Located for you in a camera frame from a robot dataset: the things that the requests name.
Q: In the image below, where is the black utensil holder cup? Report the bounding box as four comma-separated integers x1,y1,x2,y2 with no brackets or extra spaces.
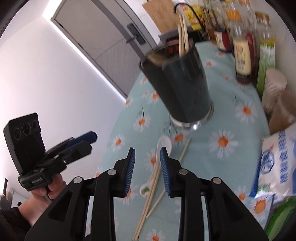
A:
139,41,214,131

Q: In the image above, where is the person's left forearm black sleeve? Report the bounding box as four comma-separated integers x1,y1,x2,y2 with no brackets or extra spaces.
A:
0,207,31,241

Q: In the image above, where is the person's left hand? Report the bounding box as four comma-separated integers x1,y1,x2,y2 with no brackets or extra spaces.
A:
18,174,66,226

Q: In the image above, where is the wooden chopstick beside spoon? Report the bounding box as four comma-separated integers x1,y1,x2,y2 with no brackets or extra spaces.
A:
133,163,161,240

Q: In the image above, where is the small white floral spoon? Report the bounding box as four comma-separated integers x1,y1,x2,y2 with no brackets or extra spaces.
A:
139,165,159,198

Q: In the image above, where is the long wooden chopstick centre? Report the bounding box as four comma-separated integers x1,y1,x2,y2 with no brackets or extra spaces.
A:
145,138,191,219

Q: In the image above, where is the white ceramic soup spoon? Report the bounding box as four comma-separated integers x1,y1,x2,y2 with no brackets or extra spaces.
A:
147,135,173,181

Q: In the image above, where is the daisy print teal tablecloth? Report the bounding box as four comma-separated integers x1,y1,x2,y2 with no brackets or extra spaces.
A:
97,42,273,240

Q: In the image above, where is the white blue salt bag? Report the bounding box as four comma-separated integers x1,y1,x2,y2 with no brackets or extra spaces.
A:
250,123,295,200

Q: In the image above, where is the green white package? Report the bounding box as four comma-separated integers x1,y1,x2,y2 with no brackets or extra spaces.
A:
265,197,295,240

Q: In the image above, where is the paper cup stack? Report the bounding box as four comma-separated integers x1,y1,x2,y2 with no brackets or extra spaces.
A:
261,68,287,115

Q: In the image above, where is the dark sauce bottle red label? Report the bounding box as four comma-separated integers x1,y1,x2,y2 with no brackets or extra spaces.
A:
212,13,231,52

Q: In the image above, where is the soy sauce bottle cream label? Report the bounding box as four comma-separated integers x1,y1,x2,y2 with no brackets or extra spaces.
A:
229,11,253,84

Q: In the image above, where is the wooden cutting board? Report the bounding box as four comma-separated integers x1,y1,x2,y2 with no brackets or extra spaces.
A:
142,0,179,34

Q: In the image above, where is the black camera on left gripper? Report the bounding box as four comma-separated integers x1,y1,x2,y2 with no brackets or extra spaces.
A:
4,113,46,175

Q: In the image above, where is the black door handle lock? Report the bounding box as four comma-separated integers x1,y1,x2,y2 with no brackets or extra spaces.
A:
126,24,146,45

